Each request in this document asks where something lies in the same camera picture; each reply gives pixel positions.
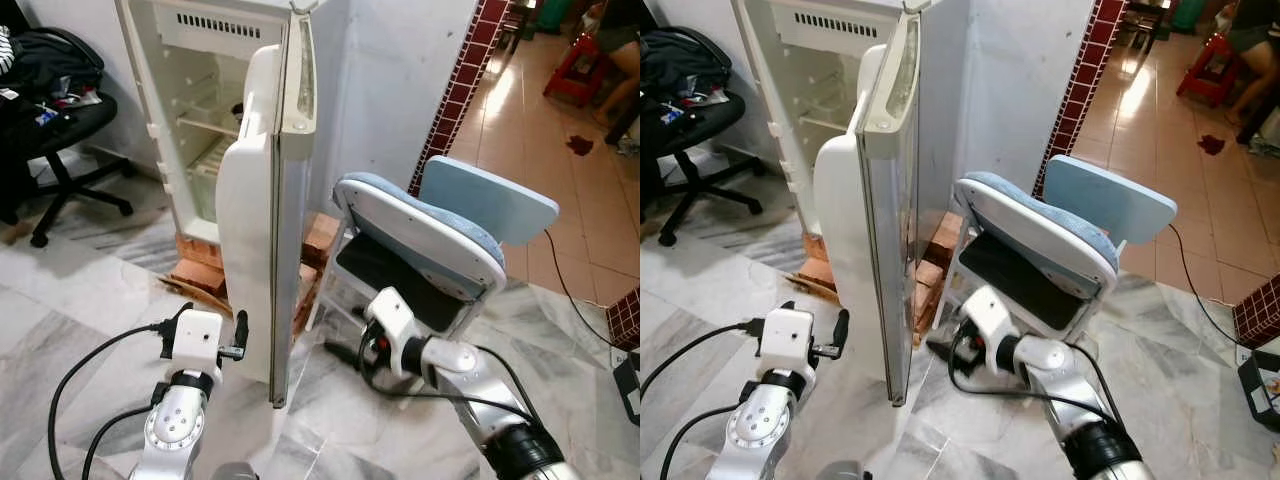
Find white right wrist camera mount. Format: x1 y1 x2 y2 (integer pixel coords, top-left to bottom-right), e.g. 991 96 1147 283
364 288 417 377
958 285 1021 372

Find white mini fridge cabinet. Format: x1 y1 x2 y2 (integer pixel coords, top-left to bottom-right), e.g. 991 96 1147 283
113 0 301 246
730 0 916 246

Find red plastic stool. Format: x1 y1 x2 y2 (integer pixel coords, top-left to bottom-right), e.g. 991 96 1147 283
543 33 611 109
1176 33 1246 109

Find thin black floor cable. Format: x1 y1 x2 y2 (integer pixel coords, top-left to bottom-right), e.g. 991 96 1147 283
543 230 626 351
1168 225 1251 347

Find black clothes pile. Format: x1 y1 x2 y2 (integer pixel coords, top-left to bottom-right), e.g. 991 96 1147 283
640 28 731 106
0 28 106 109

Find red brick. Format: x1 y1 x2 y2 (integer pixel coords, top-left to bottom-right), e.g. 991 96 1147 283
172 262 229 299
922 212 964 269
913 264 946 347
800 234 836 269
177 234 224 269
795 264 839 299
296 264 323 337
303 212 341 267

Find black office swivel chair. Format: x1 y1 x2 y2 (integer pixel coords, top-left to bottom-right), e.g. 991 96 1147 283
0 28 136 249
640 28 771 248

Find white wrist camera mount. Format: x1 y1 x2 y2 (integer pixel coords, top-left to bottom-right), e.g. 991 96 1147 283
958 285 1021 372
172 310 225 377
757 308 817 377
364 288 417 377

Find standing person dark shorts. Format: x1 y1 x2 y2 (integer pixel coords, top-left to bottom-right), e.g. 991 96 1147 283
1225 0 1280 147
585 0 641 151

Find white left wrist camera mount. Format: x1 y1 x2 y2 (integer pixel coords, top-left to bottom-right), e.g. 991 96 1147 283
757 308 817 377
172 310 225 377

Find black open box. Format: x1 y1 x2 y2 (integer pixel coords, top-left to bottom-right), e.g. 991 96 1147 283
612 350 641 427
1238 348 1280 433

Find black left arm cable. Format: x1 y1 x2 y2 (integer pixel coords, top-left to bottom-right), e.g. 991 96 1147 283
640 320 749 397
48 322 166 480
82 405 156 480
660 402 741 480

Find white folding chair blue cushions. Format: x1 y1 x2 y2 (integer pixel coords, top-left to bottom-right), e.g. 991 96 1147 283
935 155 1179 346
305 155 561 346

